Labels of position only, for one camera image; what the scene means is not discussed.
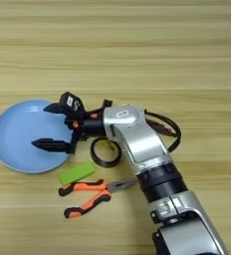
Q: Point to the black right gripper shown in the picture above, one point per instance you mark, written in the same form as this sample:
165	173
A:
92	127

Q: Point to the black tape roll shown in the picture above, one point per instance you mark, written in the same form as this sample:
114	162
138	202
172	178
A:
93	154

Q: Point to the orange and black pliers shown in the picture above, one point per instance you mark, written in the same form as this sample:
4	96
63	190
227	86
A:
87	186

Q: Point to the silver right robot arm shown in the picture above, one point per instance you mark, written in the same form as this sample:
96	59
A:
144	142

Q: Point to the blue round plate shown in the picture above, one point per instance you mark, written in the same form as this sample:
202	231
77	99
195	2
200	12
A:
14	132

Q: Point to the green rectangular block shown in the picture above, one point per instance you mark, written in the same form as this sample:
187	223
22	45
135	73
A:
76	173

